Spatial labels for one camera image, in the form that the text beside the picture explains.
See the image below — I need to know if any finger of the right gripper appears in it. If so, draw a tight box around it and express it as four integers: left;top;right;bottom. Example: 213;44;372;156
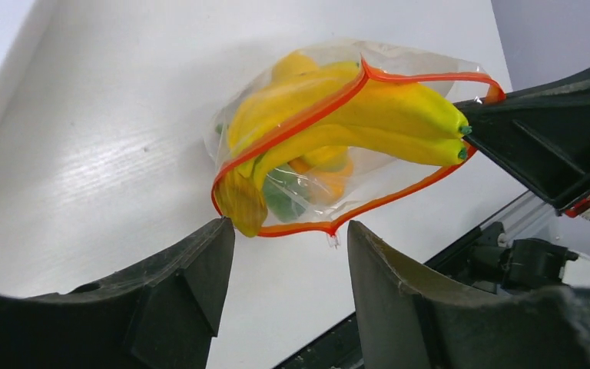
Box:
456;68;590;220

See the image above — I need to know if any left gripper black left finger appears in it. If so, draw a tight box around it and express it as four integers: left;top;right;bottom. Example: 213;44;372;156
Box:
0;218;235;368

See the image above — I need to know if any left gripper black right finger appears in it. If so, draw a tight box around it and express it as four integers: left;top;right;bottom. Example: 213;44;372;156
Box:
347;221;590;368

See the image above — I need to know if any clear zip bag red zipper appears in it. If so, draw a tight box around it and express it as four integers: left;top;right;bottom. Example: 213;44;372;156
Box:
204;38;508;250

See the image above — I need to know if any yellow banana bunch toy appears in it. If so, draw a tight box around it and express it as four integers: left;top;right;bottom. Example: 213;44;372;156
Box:
214;51;473;239

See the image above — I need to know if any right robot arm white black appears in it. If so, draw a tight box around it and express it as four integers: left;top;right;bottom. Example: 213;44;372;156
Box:
427;68;590;294

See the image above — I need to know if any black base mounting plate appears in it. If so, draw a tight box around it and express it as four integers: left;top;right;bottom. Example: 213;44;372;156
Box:
277;191;552;368

